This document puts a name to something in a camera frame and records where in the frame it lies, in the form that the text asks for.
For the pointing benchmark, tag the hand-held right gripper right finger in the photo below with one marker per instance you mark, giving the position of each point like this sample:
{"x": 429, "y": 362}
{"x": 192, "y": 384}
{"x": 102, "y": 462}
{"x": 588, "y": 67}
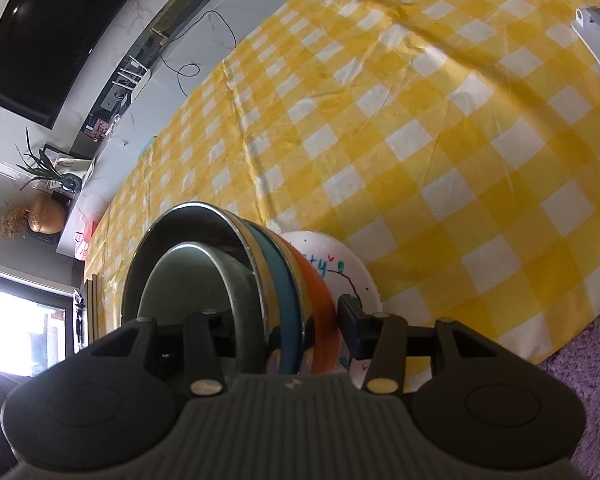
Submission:
{"x": 352, "y": 330}

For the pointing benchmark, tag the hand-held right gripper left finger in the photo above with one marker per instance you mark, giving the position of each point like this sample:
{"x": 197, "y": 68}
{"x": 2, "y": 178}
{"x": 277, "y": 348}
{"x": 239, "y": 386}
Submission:
{"x": 205, "y": 340}

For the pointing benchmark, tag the orange steel bowl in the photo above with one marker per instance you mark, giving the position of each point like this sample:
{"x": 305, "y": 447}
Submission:
{"x": 322, "y": 320}

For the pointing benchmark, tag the green ceramic bowl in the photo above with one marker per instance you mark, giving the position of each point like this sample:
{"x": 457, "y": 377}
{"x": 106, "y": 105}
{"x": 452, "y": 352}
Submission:
{"x": 190, "y": 285}

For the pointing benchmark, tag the white fruit print plate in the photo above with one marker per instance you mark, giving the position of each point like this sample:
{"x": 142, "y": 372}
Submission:
{"x": 350, "y": 265}

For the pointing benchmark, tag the blue steel bowl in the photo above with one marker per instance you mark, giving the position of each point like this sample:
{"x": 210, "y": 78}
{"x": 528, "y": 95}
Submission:
{"x": 285, "y": 310}

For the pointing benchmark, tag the pink storage box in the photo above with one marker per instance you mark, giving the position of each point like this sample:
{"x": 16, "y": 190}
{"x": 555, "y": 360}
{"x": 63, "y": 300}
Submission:
{"x": 82, "y": 246}

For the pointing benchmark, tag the gold vase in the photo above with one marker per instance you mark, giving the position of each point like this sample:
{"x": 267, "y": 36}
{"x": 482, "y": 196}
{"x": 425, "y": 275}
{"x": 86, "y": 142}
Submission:
{"x": 46, "y": 214}

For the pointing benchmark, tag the blue glass vase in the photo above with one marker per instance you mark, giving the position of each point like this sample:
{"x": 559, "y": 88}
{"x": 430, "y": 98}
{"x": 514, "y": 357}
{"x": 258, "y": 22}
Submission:
{"x": 72, "y": 182}

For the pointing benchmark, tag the dried flower bunch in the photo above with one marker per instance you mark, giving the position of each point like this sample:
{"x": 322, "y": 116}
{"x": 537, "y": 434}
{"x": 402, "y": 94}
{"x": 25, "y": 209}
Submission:
{"x": 12, "y": 221}

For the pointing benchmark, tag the yellow checked tablecloth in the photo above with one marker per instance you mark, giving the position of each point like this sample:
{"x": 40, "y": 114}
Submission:
{"x": 430, "y": 110}

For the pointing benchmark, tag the pink card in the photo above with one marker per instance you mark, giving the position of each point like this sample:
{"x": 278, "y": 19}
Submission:
{"x": 100, "y": 129}

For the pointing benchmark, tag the green leafy plant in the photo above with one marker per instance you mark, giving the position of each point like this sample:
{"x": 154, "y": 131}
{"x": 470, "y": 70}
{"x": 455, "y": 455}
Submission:
{"x": 40, "y": 165}

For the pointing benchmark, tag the white router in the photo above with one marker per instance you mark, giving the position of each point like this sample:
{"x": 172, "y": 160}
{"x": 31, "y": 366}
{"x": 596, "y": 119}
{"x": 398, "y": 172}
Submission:
{"x": 132, "y": 77}

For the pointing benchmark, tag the smartphone on stand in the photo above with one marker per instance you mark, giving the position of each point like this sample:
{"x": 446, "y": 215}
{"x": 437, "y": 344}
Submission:
{"x": 592, "y": 25}

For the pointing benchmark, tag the black wall television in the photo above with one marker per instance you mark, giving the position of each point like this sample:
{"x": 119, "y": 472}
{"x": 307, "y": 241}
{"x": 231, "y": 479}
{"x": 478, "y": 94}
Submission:
{"x": 45, "y": 35}

